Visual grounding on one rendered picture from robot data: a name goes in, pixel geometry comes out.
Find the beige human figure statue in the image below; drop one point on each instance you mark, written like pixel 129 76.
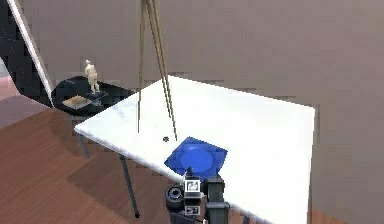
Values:
pixel 91 75

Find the dark window with white frame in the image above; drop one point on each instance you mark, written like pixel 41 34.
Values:
pixel 20 56

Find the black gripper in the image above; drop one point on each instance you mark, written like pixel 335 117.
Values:
pixel 174 196

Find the white marble table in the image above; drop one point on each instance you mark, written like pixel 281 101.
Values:
pixel 233 133

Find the black round side table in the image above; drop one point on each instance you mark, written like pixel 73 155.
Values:
pixel 76 95

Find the blue square plate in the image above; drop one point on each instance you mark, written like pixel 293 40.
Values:
pixel 196 156

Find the brass tripod floor lamp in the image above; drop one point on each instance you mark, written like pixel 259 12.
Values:
pixel 160 66

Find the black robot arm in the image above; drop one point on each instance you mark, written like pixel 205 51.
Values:
pixel 215 200

